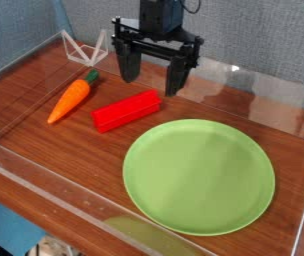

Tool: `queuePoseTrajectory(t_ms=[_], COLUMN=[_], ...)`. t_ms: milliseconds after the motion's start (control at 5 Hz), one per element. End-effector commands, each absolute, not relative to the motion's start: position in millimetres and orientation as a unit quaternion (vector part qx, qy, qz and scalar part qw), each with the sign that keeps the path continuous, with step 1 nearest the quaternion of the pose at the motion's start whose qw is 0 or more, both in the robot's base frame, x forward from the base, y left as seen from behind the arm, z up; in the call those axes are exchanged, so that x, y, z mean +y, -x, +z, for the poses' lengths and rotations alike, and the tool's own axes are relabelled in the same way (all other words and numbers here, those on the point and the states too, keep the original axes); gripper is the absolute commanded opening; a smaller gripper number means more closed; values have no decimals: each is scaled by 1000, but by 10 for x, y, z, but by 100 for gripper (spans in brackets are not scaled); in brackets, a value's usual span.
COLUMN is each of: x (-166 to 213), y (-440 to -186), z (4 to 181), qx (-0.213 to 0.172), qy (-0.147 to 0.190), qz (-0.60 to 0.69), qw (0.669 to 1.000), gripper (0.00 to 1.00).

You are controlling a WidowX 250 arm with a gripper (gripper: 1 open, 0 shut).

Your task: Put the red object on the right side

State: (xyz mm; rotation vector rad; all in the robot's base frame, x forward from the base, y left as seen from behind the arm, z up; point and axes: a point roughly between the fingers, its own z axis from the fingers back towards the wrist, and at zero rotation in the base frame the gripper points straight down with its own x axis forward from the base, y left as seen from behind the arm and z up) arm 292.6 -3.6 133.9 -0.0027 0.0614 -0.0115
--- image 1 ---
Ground black cable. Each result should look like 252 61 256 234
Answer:
178 0 202 15

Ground red rectangular block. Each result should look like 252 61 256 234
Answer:
90 90 161 133

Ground orange toy carrot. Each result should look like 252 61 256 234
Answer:
46 70 98 124

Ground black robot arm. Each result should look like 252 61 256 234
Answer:
111 0 204 96

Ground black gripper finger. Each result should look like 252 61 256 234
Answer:
165 56 189 97
115 41 141 83

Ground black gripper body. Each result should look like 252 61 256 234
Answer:
111 16 204 67

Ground clear acrylic enclosure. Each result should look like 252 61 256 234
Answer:
0 36 304 256

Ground green round plate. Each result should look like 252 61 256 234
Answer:
122 119 274 236

